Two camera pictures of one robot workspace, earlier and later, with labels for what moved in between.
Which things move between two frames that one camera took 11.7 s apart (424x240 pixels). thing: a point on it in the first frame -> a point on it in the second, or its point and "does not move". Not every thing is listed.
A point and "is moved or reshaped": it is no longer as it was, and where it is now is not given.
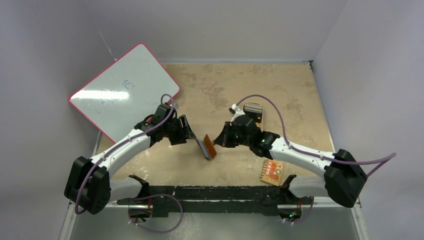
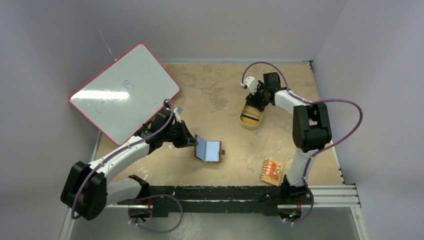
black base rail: (160, 198) does not move
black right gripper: (227, 135) -> (255, 99)
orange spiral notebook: (271, 171) does not move
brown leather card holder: (207, 148) is moved or reshaped
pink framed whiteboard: (125, 93) does not move
